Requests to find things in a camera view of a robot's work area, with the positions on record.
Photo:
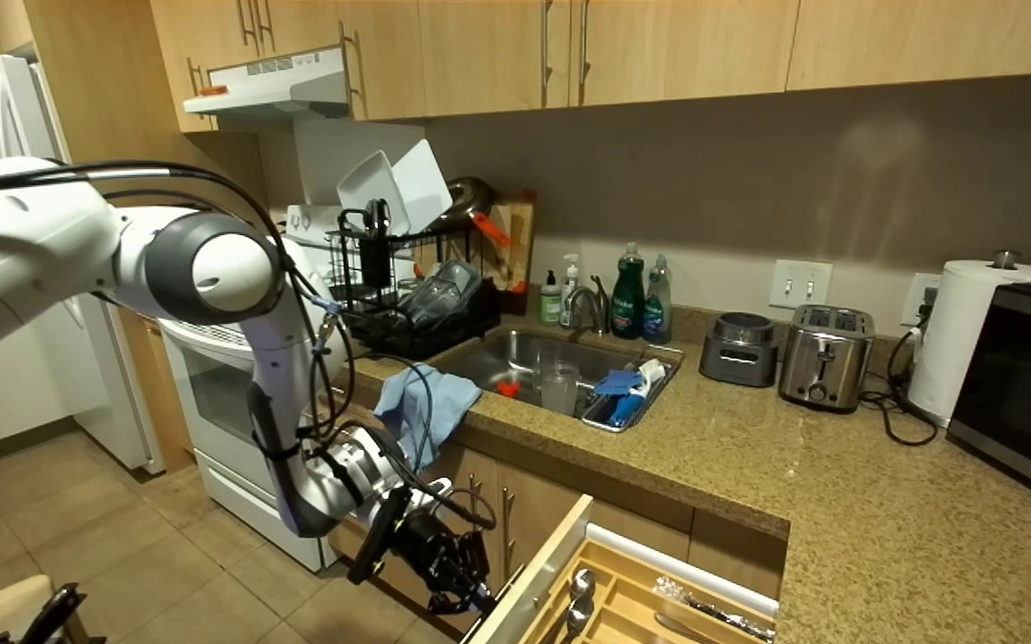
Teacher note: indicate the small grey kitchen appliance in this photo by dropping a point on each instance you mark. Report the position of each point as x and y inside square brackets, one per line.
[740, 352]

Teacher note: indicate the white wall switch plate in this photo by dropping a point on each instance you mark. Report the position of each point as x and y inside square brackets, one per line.
[801, 283]

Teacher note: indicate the black stainless microwave oven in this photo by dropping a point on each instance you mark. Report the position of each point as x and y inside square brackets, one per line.
[1022, 394]

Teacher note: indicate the clear drinking glass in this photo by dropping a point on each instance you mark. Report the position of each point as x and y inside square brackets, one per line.
[559, 389]

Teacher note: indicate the light blue cloth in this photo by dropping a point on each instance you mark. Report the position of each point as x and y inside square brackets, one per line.
[428, 406]

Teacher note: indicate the wooden cutting board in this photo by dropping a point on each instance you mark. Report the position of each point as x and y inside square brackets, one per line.
[518, 251]

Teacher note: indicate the clear plastic cutlery packet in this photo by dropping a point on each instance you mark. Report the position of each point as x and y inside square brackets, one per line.
[715, 608]

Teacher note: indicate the small red object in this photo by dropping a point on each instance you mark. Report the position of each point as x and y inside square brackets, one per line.
[510, 386]

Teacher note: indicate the white oven stove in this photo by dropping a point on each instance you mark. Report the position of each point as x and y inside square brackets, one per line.
[231, 430]

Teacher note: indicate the green dish soap bottle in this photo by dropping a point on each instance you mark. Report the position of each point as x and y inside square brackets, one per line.
[627, 292]

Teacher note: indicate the white paper towel roll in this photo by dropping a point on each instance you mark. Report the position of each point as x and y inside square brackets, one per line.
[967, 342]

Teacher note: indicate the blue dish soap bottle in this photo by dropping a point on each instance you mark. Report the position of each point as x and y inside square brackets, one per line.
[657, 304]

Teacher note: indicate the wooden base cabinet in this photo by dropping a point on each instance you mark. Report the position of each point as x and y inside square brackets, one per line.
[535, 502]

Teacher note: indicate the white refrigerator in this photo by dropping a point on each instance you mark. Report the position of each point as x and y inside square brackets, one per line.
[16, 358]

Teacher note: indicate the clear soap bottle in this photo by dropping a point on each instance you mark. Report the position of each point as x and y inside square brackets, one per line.
[571, 292]

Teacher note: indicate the white range hood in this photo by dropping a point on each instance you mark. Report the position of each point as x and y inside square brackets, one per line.
[269, 81]

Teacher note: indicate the black utensil holder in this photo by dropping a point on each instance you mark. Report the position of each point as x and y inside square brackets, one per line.
[375, 255]

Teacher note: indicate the metal sink faucet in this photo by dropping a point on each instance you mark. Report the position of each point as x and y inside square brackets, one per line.
[593, 311]

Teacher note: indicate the steel spoon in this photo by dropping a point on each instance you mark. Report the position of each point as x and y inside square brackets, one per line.
[582, 596]

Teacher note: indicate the stainless steel sink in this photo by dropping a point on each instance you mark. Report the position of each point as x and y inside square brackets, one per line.
[503, 352]

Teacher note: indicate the blue sponge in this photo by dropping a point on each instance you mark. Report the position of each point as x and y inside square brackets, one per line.
[622, 381]

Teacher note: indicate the wooden cutlery organizer tray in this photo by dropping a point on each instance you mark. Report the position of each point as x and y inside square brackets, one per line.
[641, 610]

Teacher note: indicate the dark cooking pot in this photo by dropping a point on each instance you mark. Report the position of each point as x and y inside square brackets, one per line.
[472, 194]

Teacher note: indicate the clear plastic container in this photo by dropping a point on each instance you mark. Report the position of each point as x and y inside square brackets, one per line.
[447, 295]

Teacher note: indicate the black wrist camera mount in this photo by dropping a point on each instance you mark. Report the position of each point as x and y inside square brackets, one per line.
[376, 533]

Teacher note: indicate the stainless steel toaster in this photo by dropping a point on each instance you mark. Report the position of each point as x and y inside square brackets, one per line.
[824, 358]

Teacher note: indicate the white wall outlet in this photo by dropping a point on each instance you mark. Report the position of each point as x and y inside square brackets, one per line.
[922, 300]

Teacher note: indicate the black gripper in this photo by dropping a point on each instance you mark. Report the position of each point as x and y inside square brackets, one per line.
[438, 541]

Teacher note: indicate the wooden upper cabinets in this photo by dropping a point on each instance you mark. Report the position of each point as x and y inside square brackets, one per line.
[660, 50]

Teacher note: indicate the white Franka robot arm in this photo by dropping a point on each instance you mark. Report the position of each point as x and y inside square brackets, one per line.
[86, 251]

